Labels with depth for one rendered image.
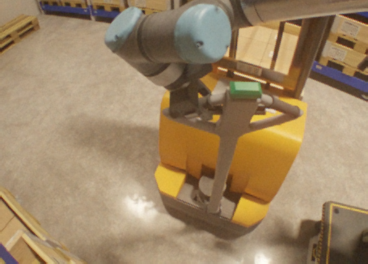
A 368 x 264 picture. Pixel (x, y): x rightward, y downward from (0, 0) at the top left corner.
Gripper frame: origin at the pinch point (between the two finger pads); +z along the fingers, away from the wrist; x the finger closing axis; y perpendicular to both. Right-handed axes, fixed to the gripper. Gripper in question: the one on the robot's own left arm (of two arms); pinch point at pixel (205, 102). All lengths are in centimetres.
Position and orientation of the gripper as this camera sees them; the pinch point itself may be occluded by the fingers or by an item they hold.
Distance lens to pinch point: 65.8
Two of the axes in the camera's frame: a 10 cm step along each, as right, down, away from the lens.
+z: 5.1, 3.5, 7.8
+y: -8.6, 2.1, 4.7
